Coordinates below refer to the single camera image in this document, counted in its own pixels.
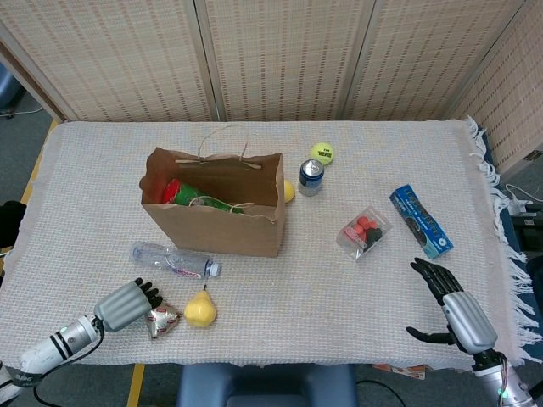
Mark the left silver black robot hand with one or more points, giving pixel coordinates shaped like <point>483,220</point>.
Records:
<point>121,307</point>

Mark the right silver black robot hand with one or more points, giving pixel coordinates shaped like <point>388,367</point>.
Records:
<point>471,322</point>

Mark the clear box with red pieces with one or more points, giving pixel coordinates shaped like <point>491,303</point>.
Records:
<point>365,231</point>

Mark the beige woven folding screen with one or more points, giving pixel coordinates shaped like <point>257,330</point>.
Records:
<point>288,59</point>

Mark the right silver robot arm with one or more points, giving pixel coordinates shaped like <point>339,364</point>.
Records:
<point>509,381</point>

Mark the blue silver drink can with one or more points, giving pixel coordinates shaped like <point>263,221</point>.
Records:
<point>310,180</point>

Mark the shiny snack packet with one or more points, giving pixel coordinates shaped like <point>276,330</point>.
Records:
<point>163,320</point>

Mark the yellow pear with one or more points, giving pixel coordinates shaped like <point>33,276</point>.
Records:
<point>199,311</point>

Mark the blue cookie box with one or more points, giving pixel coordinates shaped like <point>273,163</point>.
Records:
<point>422,222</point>

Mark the orange white carton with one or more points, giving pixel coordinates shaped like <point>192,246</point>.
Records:
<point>403,371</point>

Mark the white power strip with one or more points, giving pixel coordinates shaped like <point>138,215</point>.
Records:
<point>524,207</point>

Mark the brown paper bag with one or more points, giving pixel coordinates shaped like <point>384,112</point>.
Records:
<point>220,233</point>

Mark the blue chair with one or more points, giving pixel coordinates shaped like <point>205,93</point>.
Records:
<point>267,386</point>

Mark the white woven table cloth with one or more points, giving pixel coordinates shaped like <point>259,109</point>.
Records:
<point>297,305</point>

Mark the clear plastic water bottle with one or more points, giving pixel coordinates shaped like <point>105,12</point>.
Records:
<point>169,258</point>

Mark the yellow lemon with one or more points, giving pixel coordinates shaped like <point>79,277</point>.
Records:
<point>289,191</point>

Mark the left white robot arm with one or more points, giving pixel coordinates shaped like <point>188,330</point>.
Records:
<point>55,345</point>

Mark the yellow-green tennis ball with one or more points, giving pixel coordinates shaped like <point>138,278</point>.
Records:
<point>322,153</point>

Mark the green canister with red lid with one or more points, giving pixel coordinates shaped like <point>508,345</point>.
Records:
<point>186,193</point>

